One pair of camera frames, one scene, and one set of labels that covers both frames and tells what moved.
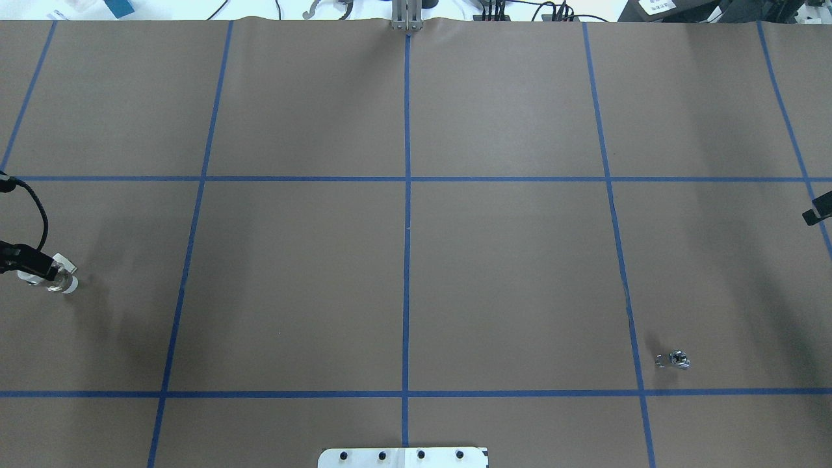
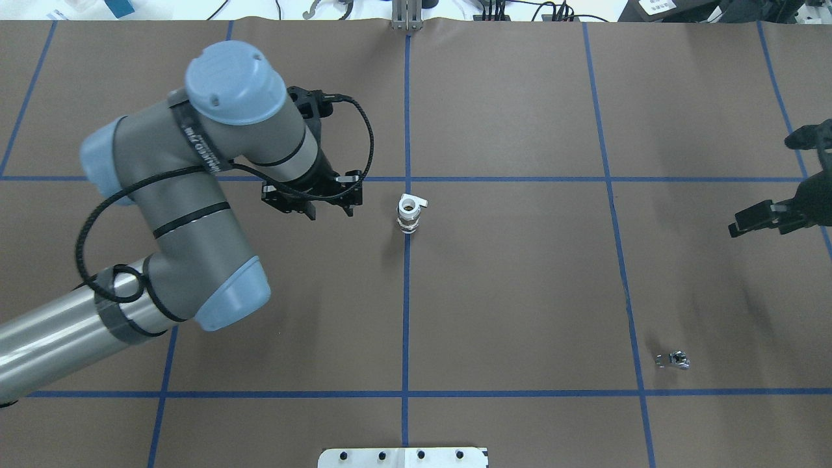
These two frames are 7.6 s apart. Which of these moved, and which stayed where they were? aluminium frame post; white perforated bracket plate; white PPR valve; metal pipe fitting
Moved: white PPR valve
Stayed: aluminium frame post; white perforated bracket plate; metal pipe fitting
